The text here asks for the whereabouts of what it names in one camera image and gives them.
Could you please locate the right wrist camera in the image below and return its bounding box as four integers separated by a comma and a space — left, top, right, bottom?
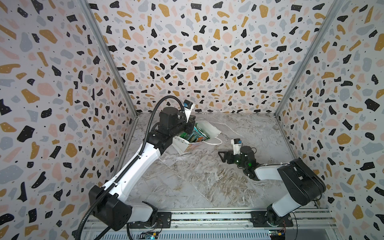
231, 138, 243, 155

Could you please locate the yellow green Fox's candy bag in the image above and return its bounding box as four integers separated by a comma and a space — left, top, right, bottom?
180, 132, 201, 143

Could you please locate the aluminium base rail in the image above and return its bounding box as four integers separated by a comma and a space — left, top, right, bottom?
102, 207, 342, 240

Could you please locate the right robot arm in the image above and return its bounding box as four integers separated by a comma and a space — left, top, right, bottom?
218, 146, 326, 227

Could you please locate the black corrugated cable conduit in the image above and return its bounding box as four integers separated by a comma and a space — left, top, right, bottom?
74, 95, 186, 240

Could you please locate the white paper gift bag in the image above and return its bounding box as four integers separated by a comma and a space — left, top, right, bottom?
172, 121, 223, 155

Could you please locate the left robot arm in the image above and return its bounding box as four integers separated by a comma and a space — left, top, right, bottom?
89, 102, 196, 231

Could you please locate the red green Fox's candy bag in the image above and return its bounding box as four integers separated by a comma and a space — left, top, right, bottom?
193, 124, 210, 142

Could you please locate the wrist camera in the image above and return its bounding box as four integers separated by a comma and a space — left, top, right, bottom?
183, 100, 195, 122
231, 138, 243, 155

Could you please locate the corner aluminium post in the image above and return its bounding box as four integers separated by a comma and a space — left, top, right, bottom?
274, 0, 344, 120
78, 0, 138, 119

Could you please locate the right corner aluminium post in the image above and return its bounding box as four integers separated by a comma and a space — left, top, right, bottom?
274, 0, 344, 120

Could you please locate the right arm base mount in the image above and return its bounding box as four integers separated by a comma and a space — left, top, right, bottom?
250, 211, 294, 228

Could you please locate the left corner aluminium post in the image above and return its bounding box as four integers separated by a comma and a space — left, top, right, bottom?
78, 0, 138, 119

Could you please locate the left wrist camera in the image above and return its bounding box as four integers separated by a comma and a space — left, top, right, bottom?
183, 100, 195, 122

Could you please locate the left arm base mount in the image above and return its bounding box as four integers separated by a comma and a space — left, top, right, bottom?
129, 212, 172, 230

